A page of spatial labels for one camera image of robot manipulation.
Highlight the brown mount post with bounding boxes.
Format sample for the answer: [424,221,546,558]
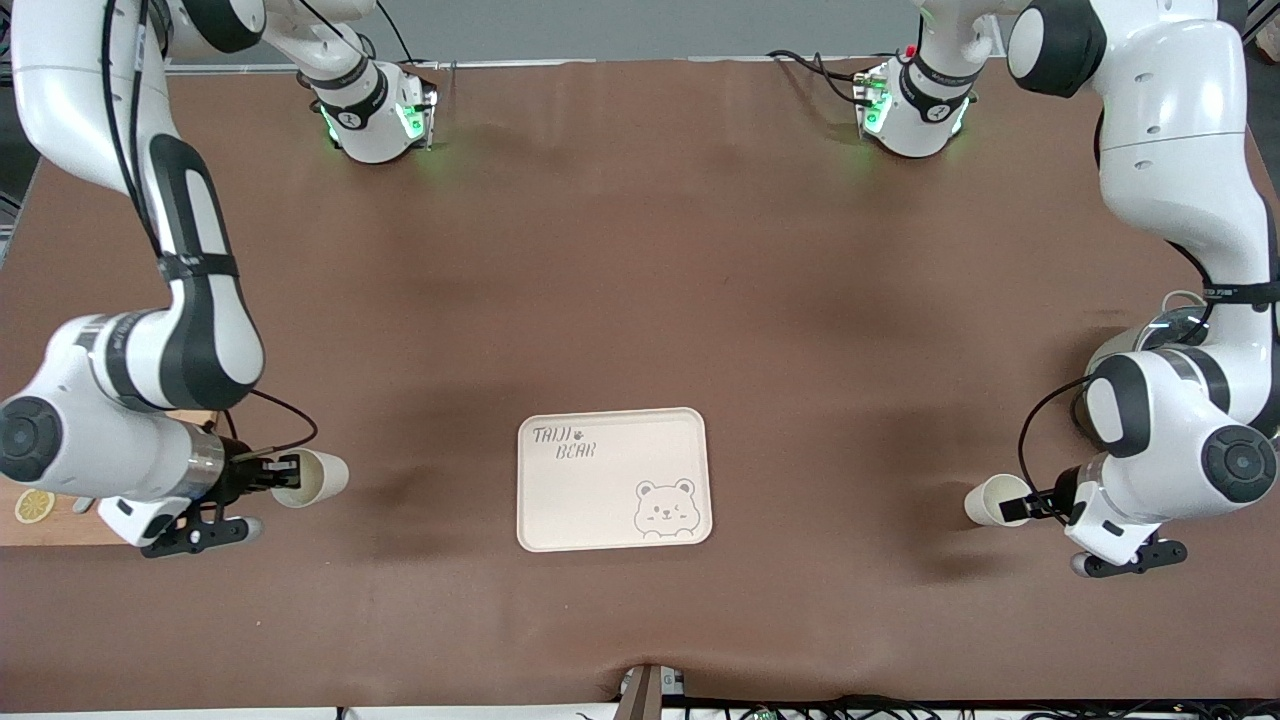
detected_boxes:
[618,663,687,720]

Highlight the black base cable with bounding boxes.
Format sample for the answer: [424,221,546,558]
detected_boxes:
[372,0,417,64]

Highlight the bamboo cutting board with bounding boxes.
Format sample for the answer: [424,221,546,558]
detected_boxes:
[0,408,221,547]

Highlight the glass pot lid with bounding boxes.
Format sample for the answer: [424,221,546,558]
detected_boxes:
[1140,308,1213,351]

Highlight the white bear print tray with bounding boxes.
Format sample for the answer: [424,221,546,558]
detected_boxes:
[516,407,714,553]

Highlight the black base cables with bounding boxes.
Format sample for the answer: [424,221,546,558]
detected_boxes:
[767,48,883,107]

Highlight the grey electric cooking pot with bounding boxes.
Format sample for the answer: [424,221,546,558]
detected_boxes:
[1072,308,1216,441]

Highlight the white plastic cup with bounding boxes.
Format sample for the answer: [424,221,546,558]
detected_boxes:
[964,474,1034,529]
[270,450,350,509]

